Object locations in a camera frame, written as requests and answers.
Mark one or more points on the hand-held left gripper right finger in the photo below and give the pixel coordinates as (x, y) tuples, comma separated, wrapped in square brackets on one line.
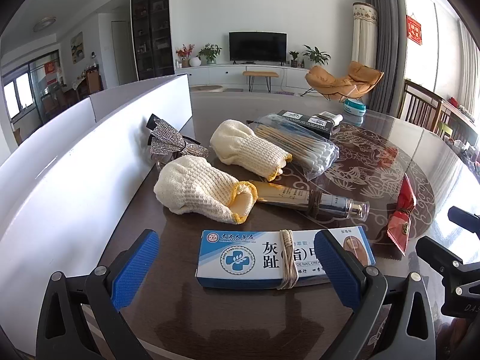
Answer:
[(337, 266)]

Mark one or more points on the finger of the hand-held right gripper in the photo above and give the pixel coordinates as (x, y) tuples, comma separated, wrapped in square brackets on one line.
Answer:
[(465, 218), (438, 251)]

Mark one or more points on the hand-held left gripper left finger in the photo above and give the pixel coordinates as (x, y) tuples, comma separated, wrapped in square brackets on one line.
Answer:
[(135, 266)]

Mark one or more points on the blue white medicine box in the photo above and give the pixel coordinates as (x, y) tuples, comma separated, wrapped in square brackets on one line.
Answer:
[(243, 258)]

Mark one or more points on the rhinestone bow hair clip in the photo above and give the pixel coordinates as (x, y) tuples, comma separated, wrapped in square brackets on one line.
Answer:
[(168, 140)]

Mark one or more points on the red packet tied with twine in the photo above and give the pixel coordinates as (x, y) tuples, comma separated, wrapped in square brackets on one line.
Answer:
[(399, 228)]

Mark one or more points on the gold glass bottle with twine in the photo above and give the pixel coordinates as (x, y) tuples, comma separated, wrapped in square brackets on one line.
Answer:
[(285, 197)]

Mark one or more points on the wooden chair with green cushion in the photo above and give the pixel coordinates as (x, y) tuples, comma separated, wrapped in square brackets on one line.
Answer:
[(459, 127)]

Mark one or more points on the cream knit glove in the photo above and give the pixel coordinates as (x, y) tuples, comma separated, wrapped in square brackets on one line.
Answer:
[(243, 146), (191, 187)]

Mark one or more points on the dark wooden chair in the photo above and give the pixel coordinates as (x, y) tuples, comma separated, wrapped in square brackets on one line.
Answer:
[(420, 105)]

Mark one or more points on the bag of cotton swabs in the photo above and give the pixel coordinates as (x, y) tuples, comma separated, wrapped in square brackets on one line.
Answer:
[(300, 146)]

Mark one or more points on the black cardboard box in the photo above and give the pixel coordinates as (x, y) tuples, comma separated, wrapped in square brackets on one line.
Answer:
[(300, 118)]

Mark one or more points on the teal cream jar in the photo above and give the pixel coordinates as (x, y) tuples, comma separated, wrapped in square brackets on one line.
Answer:
[(354, 108)]

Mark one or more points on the purple floor mat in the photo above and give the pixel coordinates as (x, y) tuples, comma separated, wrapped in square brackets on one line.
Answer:
[(284, 92)]

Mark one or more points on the orange rocking chair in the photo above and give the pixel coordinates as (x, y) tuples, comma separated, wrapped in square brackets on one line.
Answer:
[(330, 80)]

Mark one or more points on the wooden dining set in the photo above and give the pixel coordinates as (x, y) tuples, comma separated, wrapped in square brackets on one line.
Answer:
[(90, 82)]

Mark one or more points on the grey curtain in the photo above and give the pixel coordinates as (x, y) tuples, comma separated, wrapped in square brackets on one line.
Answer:
[(386, 45)]

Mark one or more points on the beige pet bed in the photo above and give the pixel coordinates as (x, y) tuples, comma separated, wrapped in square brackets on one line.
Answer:
[(208, 88)]

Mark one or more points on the cream covered air conditioner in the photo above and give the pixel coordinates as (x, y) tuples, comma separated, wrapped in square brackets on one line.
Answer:
[(363, 45)]

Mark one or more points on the wooden bench with metal legs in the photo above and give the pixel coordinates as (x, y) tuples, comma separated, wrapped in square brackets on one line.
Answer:
[(260, 74)]

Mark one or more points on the white television cabinet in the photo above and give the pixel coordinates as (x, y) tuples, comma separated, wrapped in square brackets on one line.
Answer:
[(217, 75)]

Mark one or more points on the red door poster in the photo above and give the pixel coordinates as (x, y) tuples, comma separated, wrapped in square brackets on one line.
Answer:
[(50, 74)]

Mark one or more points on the large leafy potted plant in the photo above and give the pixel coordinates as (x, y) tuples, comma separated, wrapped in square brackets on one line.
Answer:
[(317, 56)]

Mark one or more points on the small green potted plant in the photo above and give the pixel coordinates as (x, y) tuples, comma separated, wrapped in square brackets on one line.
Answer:
[(293, 58)]

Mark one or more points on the white round vase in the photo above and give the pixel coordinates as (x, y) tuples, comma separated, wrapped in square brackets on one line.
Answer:
[(195, 62)]

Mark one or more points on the red flower plant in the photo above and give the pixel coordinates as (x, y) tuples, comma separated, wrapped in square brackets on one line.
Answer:
[(183, 52)]

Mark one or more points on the black television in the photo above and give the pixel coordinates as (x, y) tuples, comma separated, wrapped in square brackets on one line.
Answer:
[(258, 47)]

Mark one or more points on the dark glass display cabinet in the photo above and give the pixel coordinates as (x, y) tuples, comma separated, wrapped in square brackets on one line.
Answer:
[(153, 30)]

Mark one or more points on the round ceiling light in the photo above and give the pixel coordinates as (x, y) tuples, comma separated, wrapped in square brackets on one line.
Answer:
[(44, 24)]

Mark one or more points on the red wall hanging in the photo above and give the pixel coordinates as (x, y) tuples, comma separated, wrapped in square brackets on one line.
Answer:
[(414, 29)]

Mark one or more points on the framed wall painting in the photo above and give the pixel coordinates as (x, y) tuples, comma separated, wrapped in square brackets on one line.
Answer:
[(77, 47)]

